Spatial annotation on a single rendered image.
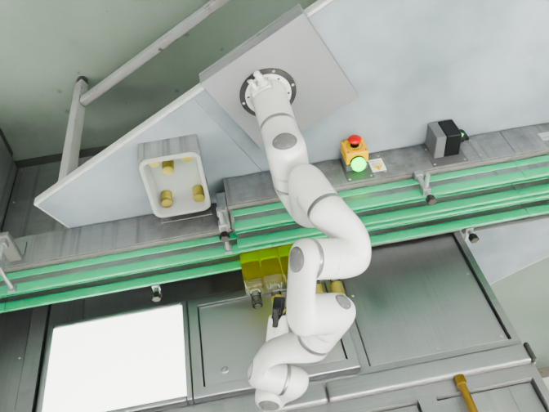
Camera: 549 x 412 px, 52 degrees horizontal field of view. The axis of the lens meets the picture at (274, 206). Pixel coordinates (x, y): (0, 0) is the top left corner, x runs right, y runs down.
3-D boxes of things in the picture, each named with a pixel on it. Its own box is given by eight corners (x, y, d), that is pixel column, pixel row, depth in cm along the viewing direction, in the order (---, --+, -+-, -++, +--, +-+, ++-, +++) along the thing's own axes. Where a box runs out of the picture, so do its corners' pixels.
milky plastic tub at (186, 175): (154, 200, 178) (155, 219, 172) (136, 144, 163) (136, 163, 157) (210, 190, 179) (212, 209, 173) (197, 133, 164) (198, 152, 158)
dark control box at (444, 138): (424, 142, 181) (434, 158, 175) (426, 122, 175) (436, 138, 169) (449, 138, 181) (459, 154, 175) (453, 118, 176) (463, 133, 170)
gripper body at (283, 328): (289, 371, 148) (292, 334, 156) (287, 350, 141) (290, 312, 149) (261, 370, 149) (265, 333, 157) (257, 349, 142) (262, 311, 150)
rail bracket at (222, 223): (220, 235, 175) (225, 265, 166) (212, 194, 163) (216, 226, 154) (230, 233, 175) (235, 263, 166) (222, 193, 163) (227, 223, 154)
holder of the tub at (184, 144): (159, 211, 182) (159, 228, 177) (138, 143, 163) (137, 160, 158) (212, 202, 183) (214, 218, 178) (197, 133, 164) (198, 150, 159)
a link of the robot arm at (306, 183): (342, 186, 120) (347, 234, 132) (294, 125, 136) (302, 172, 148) (302, 203, 119) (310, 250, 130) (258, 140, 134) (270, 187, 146)
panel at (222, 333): (52, 330, 178) (37, 435, 154) (48, 324, 176) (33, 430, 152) (332, 278, 183) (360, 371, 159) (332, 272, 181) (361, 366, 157)
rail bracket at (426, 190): (409, 176, 172) (425, 207, 163) (411, 158, 167) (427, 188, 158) (422, 175, 173) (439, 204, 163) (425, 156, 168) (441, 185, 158)
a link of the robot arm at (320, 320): (309, 292, 133) (255, 295, 125) (352, 230, 121) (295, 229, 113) (339, 351, 123) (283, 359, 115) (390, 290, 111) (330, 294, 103)
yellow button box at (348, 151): (340, 157, 179) (345, 172, 174) (340, 138, 174) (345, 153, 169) (361, 153, 180) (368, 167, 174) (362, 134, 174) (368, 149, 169)
